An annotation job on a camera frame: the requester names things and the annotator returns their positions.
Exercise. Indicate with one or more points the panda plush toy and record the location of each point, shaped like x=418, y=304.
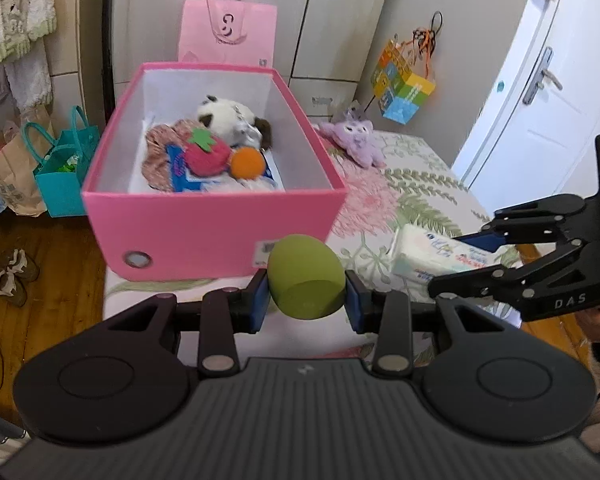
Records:
x=220, y=112

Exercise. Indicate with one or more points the red strawberry plush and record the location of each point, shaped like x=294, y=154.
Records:
x=207, y=157

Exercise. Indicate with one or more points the orange round sponge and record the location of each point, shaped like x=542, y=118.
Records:
x=247, y=162

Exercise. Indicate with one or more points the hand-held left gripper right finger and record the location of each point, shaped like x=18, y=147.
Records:
x=355, y=305

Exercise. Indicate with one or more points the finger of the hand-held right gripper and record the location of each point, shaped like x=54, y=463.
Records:
x=460, y=284
x=487, y=242

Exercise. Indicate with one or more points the colourful paper gift bag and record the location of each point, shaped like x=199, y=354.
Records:
x=405, y=95

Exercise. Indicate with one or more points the green egg-shaped sponge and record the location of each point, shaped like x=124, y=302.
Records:
x=305, y=275

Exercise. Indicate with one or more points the floral bed sheet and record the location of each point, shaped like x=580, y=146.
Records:
x=420, y=195

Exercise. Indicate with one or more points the white fluffy garment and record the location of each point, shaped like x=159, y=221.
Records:
x=30, y=75

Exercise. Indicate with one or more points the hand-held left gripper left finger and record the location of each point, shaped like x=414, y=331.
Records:
x=260, y=305

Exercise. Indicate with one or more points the white door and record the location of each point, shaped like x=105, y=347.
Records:
x=555, y=135

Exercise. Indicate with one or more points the pink paper shopping bag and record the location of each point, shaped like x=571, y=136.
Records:
x=220, y=35

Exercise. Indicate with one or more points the white wardrobe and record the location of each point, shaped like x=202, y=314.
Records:
x=330, y=20

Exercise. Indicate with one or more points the blue tissue packet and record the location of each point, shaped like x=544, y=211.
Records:
x=179, y=172

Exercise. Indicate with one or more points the pink floral fabric cap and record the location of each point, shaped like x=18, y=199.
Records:
x=157, y=160

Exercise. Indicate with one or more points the white mesh bath pouf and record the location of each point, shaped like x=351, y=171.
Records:
x=250, y=185

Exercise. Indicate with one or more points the teal tote bag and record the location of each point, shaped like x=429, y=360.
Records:
x=62, y=190

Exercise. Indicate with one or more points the brown paper bag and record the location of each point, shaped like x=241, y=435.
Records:
x=10, y=180

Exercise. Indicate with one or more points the pink storage box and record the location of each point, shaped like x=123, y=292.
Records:
x=205, y=230

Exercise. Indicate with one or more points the purple plush toy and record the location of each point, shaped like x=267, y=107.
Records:
x=352, y=135

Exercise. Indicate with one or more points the white wet wipes pack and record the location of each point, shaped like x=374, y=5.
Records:
x=425, y=255

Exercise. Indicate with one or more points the brown plush slipper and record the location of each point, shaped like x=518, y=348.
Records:
x=12, y=275

